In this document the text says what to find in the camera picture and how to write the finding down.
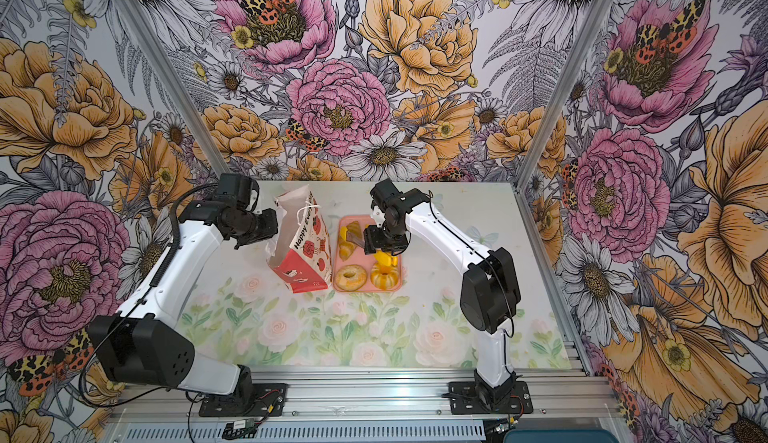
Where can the teal box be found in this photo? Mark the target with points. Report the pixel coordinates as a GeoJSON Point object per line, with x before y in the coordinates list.
{"type": "Point", "coordinates": [560, 436]}

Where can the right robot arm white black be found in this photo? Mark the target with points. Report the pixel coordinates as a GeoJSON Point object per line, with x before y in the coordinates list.
{"type": "Point", "coordinates": [489, 292]}

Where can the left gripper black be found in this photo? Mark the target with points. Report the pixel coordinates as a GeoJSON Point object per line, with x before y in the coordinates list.
{"type": "Point", "coordinates": [268, 231]}

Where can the croissant bread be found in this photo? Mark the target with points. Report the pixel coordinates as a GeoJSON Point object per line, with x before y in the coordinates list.
{"type": "Point", "coordinates": [346, 250]}

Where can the glazed donut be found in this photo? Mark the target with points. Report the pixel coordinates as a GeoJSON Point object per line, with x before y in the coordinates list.
{"type": "Point", "coordinates": [350, 278]}

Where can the pink plastic tray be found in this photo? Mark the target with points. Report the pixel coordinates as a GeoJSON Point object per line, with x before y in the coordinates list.
{"type": "Point", "coordinates": [359, 257]}

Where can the small green circuit board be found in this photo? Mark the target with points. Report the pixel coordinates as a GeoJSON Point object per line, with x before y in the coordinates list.
{"type": "Point", "coordinates": [240, 429]}

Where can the yellow steel tongs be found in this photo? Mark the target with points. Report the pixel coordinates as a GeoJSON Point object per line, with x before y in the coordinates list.
{"type": "Point", "coordinates": [387, 263]}

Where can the aluminium front rail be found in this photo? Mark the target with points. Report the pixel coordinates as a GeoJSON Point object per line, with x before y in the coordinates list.
{"type": "Point", "coordinates": [327, 394]}

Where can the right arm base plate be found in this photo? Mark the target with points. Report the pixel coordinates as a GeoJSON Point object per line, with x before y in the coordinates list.
{"type": "Point", "coordinates": [477, 398]}

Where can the bundt cake bread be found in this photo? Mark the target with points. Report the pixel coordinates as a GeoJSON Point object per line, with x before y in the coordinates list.
{"type": "Point", "coordinates": [386, 277]}

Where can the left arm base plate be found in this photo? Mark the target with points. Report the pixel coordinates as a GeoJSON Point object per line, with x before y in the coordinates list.
{"type": "Point", "coordinates": [257, 400]}

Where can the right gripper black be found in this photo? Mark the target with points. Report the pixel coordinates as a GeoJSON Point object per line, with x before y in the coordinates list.
{"type": "Point", "coordinates": [373, 240]}

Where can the white red paper gift bag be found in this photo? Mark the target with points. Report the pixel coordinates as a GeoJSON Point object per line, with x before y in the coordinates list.
{"type": "Point", "coordinates": [300, 253]}

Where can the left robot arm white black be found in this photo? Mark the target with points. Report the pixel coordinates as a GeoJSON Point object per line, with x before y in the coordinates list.
{"type": "Point", "coordinates": [139, 343]}

